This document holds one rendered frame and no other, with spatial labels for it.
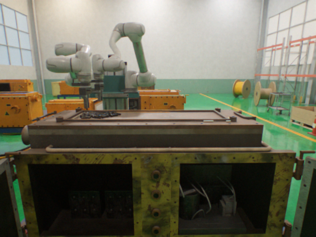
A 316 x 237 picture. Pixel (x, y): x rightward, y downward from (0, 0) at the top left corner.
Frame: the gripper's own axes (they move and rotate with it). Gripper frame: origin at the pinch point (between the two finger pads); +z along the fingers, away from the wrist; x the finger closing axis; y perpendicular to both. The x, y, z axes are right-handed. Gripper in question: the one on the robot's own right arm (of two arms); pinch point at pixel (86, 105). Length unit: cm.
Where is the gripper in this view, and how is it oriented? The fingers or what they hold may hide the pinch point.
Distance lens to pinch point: 154.9
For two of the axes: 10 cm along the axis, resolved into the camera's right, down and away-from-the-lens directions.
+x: -0.1, -2.2, 9.7
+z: 0.0, 9.7, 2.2
